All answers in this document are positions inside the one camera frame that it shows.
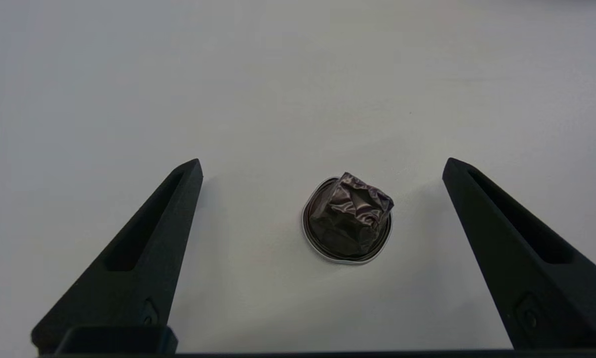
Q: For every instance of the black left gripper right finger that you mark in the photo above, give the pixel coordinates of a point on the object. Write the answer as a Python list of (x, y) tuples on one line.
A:
[(527, 268)]

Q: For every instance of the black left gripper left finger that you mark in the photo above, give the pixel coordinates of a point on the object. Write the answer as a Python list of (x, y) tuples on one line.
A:
[(148, 258)]

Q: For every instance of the dark coffee capsule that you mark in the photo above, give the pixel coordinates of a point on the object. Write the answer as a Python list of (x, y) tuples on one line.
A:
[(347, 219)]

